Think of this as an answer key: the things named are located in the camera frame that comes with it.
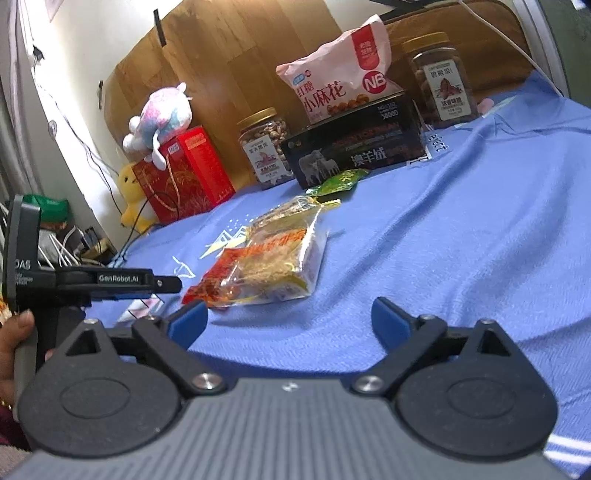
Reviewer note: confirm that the clear bag of snacks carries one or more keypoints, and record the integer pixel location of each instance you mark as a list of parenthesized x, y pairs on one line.
[(286, 249)]

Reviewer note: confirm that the red snack packet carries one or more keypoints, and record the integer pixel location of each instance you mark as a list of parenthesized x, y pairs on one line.
[(207, 281)]

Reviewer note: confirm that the black tin box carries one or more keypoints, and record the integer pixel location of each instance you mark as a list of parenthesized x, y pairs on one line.
[(351, 147)]

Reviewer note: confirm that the green bag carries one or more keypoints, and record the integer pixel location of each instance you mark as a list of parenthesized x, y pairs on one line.
[(51, 207)]

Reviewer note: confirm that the yellow green snack packet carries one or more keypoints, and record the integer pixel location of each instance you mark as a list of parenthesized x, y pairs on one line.
[(337, 183)]

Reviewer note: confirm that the small pink object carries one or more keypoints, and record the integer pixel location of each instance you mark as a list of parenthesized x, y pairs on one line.
[(487, 105)]

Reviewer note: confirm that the black stand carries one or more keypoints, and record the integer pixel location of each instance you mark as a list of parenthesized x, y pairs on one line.
[(415, 4)]

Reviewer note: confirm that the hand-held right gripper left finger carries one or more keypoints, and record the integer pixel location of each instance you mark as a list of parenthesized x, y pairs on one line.
[(189, 323)]

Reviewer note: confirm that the jar of dark nuts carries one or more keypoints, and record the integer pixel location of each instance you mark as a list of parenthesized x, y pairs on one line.
[(443, 83)]

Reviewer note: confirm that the jar of pale nuts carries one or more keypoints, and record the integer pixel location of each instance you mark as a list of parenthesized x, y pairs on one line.
[(265, 147)]

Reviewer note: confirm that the dark red clothing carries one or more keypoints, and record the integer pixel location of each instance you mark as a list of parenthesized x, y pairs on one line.
[(11, 429)]

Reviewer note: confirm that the yellow plush toy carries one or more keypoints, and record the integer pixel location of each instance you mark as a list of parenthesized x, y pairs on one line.
[(131, 194)]

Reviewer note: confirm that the wooden headboard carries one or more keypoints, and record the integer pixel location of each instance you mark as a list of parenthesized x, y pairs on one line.
[(231, 55)]

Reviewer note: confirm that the pink snack bag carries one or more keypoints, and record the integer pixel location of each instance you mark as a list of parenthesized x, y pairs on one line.
[(337, 69)]

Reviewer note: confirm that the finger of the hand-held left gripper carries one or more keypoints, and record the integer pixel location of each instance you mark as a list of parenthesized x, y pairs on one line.
[(168, 285)]

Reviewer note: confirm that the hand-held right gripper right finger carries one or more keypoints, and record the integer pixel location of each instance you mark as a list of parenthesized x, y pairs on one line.
[(388, 323)]

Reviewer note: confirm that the pink blue plush toy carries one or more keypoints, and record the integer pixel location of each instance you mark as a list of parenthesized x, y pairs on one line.
[(166, 110)]

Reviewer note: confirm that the red gift box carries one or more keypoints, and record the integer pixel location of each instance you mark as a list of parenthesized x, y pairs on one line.
[(194, 170)]

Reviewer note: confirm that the grey curtain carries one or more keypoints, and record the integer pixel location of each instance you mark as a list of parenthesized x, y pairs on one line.
[(9, 115)]

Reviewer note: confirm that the person's left hand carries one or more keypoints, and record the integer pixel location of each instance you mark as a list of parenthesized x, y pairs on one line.
[(16, 330)]

